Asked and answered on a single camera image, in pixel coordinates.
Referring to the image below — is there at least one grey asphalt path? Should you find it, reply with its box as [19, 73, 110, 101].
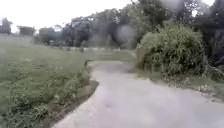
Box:
[50, 60, 224, 128]

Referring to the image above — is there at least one grass verge with leaves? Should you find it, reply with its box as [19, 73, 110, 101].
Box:
[130, 66, 224, 104]

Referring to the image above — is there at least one green grass field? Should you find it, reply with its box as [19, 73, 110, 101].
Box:
[0, 35, 134, 128]

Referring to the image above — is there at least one large green bush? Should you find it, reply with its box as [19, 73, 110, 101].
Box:
[135, 19, 210, 78]

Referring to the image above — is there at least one wood of dark trees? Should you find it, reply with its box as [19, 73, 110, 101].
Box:
[0, 0, 224, 68]

